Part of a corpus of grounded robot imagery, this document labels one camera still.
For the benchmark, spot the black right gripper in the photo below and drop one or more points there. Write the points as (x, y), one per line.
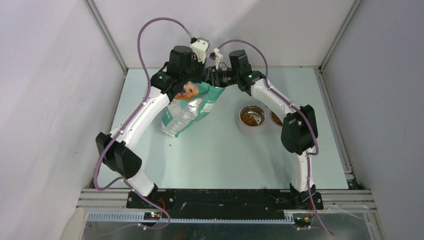
(214, 77)

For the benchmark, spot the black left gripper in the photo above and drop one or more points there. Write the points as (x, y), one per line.
(199, 65)

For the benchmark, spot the green pet food bag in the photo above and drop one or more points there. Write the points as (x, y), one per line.
(189, 107)

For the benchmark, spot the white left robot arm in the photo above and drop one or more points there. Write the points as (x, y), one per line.
(183, 69)

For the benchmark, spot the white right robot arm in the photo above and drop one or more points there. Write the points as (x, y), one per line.
(299, 129)

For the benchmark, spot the brown kibble in near bowl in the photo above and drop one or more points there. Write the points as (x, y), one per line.
(251, 119)

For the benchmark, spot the brown kibble in bowl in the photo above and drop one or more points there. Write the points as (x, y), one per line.
(251, 119)
(277, 120)

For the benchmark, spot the steel bowl near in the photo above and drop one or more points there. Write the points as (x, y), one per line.
(253, 109)

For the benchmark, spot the steel bowl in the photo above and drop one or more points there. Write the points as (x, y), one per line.
(253, 109)
(276, 119)

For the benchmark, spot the brown kibble in far bowl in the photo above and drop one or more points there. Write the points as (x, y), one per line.
(277, 120)

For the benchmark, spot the steel bowl far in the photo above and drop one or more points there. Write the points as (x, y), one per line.
(276, 119)

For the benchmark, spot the white double bowl stand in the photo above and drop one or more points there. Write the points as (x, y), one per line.
(273, 124)

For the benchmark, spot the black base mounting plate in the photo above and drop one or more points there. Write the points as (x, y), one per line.
(228, 204)

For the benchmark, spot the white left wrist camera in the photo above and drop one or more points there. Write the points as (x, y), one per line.
(200, 47)

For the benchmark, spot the aluminium frame rail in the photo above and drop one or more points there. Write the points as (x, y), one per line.
(105, 32)

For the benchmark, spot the grey slotted cable duct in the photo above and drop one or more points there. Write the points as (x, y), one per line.
(145, 217)

